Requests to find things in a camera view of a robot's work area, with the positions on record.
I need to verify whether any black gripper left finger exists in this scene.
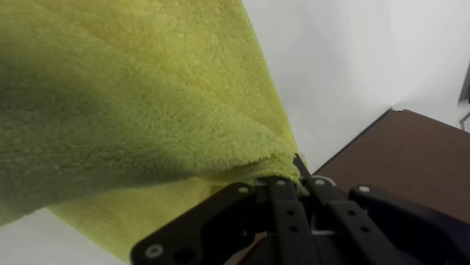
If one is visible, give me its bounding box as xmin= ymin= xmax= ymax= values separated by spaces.
xmin=131 ymin=177 xmax=319 ymax=265

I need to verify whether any yellow towel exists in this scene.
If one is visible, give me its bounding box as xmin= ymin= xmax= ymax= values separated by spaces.
xmin=0 ymin=0 xmax=298 ymax=257

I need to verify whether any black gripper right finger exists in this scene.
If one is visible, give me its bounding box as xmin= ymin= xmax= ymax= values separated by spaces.
xmin=294 ymin=154 xmax=470 ymax=265

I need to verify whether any brown cardboard box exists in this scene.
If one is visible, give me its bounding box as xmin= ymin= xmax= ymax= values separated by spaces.
xmin=316 ymin=110 xmax=470 ymax=221

